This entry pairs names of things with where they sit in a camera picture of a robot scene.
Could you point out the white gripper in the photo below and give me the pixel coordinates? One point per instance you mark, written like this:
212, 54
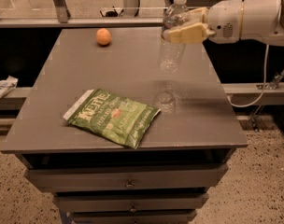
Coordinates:
224, 20

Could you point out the clear plastic water bottle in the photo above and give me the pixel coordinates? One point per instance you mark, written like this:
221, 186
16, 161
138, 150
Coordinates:
172, 48

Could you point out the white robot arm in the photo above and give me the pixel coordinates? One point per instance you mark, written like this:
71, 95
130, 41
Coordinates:
263, 21

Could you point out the green jalapeno chip bag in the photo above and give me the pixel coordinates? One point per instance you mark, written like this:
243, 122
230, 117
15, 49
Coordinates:
117, 119

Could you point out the orange fruit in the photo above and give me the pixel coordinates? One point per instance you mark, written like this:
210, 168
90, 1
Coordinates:
103, 37

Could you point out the top drawer knob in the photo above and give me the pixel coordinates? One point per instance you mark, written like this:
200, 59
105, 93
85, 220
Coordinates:
129, 184

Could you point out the drawer knob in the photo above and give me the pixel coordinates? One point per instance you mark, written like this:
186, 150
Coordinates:
132, 209
129, 184

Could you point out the grey drawer cabinet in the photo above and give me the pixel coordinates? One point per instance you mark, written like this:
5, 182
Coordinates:
182, 154

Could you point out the grey metal rail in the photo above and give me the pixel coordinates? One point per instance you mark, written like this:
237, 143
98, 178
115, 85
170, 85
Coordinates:
105, 22

